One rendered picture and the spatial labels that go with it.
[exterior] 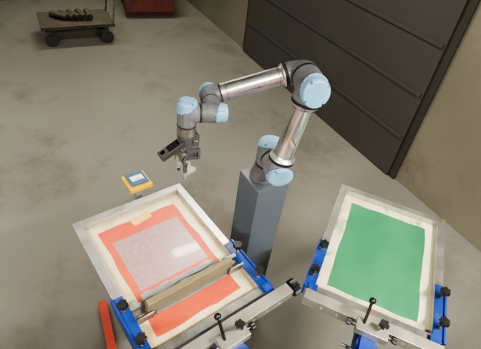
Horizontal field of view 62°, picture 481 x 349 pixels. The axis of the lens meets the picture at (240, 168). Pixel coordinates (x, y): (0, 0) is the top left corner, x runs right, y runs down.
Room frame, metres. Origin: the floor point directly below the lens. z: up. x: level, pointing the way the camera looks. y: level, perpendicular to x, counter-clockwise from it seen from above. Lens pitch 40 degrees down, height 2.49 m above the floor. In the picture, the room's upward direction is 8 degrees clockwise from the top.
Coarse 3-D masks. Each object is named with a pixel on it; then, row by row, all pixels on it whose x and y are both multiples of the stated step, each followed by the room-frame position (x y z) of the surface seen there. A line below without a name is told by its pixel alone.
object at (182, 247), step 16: (160, 208) 1.42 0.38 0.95; (176, 208) 1.44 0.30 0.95; (144, 224) 1.30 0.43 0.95; (160, 224) 1.32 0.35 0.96; (176, 224) 1.33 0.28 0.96; (160, 240) 1.22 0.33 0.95; (176, 240) 1.23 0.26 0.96; (192, 240) 1.24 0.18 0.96; (176, 256) 1.14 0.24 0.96; (192, 256) 1.15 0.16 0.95; (208, 256) 1.17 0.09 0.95; (176, 272) 1.05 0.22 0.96; (208, 288) 1.00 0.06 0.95; (224, 288) 1.01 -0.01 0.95; (208, 304) 0.92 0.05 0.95
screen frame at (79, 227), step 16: (160, 192) 1.50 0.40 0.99; (176, 192) 1.54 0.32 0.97; (128, 208) 1.36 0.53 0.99; (192, 208) 1.43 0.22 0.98; (80, 224) 1.22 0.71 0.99; (96, 224) 1.25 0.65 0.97; (208, 224) 1.33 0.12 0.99; (80, 240) 1.12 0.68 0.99; (224, 240) 1.24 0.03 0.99; (96, 256) 1.05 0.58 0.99; (96, 272) 0.99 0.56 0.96; (112, 288) 0.91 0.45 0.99; (256, 288) 1.01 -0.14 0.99; (240, 304) 0.92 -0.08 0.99; (208, 320) 0.83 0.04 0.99; (224, 320) 0.85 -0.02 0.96; (192, 336) 0.75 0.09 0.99
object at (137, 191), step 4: (144, 172) 1.68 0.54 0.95; (124, 176) 1.63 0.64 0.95; (124, 180) 1.59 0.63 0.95; (124, 184) 1.59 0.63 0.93; (128, 184) 1.57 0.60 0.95; (144, 184) 1.59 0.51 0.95; (148, 184) 1.59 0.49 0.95; (128, 188) 1.55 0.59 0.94; (132, 188) 1.54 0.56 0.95; (136, 188) 1.55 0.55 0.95; (140, 188) 1.56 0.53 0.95; (144, 188) 1.57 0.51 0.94; (132, 192) 1.53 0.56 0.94; (136, 192) 1.59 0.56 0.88; (140, 192) 1.60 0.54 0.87; (136, 196) 1.59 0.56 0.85; (140, 196) 1.60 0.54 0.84
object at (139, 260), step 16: (128, 224) 1.29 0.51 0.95; (112, 240) 1.18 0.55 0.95; (128, 240) 1.19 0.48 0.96; (144, 240) 1.20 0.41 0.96; (112, 256) 1.09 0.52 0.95; (128, 256) 1.10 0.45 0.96; (144, 256) 1.11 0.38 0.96; (160, 256) 1.13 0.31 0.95; (128, 272) 1.01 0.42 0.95; (144, 272) 1.03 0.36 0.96; (160, 272) 1.04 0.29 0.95; (144, 288) 0.95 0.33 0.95; (176, 304) 0.90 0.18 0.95; (192, 304) 0.91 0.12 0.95; (160, 320) 0.82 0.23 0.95; (176, 320) 0.83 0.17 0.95
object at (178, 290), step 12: (216, 264) 1.05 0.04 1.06; (228, 264) 1.07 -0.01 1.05; (192, 276) 0.97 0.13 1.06; (204, 276) 0.98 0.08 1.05; (216, 276) 1.03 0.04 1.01; (168, 288) 0.90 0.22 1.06; (180, 288) 0.91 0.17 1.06; (192, 288) 0.95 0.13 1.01; (156, 300) 0.84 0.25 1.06; (168, 300) 0.87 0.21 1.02
